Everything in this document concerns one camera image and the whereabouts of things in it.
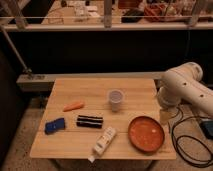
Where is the blue floor device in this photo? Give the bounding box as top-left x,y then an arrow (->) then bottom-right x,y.
200,121 -> 213,140

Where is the clear plastic cup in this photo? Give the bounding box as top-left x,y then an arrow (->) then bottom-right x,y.
108,89 -> 124,112

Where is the black floor cable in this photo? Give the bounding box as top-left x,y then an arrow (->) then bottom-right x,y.
168,106 -> 213,169

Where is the diagonal metal strut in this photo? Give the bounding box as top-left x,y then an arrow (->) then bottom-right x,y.
0,26 -> 33,79

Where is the white tube bottle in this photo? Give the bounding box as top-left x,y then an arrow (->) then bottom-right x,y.
88,127 -> 117,163

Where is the wooden table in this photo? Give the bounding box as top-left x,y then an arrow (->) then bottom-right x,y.
30,78 -> 176,160

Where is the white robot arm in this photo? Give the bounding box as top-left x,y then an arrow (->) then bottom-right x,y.
157,62 -> 213,125

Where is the orange carrot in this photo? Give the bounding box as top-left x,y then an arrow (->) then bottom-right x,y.
63,102 -> 84,112

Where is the black striped brush block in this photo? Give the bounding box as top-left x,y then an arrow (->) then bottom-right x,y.
76,115 -> 103,128

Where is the orange round plate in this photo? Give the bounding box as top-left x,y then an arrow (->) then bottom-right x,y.
128,116 -> 165,153

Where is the blue eraser block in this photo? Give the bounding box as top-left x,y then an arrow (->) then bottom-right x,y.
44,118 -> 65,135

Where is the metal frame rail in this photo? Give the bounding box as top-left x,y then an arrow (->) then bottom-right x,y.
0,0 -> 213,31

